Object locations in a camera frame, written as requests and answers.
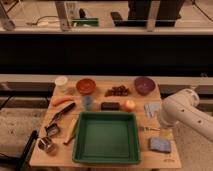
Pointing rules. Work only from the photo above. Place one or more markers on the green plastic tray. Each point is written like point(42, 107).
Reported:
point(106, 138)

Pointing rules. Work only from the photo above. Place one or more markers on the bunch of dark grapes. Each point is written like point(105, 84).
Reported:
point(118, 91)

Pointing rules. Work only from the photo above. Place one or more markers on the dark brown block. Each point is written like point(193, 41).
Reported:
point(110, 106)

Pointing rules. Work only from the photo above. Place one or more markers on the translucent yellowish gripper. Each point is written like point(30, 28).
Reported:
point(165, 132)

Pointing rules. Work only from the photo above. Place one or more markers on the blue sponge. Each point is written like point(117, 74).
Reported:
point(159, 145)

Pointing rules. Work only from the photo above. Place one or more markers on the purple bowl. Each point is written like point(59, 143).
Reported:
point(144, 85)

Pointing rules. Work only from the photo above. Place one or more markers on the black handled knife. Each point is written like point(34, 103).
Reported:
point(59, 114)

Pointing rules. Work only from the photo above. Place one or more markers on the light blue folded cloth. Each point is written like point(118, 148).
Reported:
point(152, 108)

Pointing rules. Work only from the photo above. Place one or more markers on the blue translucent cup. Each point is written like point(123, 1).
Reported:
point(87, 102)

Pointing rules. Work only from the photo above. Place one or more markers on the white cup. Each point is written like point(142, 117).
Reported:
point(61, 82)

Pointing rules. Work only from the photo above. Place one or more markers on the orange carrot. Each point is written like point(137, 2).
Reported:
point(59, 101)

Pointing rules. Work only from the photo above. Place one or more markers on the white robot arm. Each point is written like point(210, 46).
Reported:
point(182, 107)

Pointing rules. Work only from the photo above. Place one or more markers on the wooden board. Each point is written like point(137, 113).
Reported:
point(149, 159)

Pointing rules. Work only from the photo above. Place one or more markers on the red yellow apple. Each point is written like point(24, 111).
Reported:
point(129, 105)

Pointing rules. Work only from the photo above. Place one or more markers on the red bowl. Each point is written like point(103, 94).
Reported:
point(86, 86)

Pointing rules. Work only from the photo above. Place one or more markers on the black metal measuring cup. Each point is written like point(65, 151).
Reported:
point(52, 130)

